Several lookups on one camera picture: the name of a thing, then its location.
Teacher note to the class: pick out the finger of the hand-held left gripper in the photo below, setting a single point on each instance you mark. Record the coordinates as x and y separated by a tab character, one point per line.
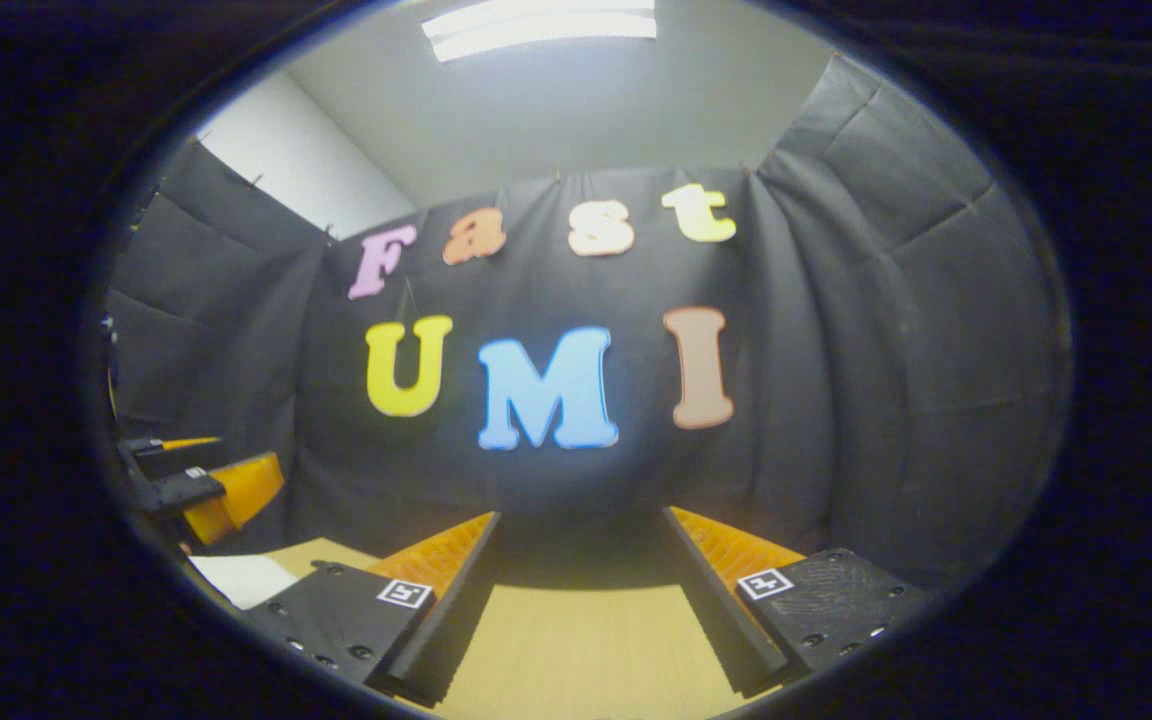
151	447
236	495

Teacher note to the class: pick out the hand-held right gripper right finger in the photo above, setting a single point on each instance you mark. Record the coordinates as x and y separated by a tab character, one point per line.
726	620

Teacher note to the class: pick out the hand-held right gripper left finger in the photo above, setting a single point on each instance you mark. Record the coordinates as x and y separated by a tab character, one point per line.
441	630

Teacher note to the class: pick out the white suitcase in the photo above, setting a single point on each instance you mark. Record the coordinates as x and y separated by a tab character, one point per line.
241	580

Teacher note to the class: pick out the ceiling light panel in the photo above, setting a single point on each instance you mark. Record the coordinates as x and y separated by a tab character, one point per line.
536	25

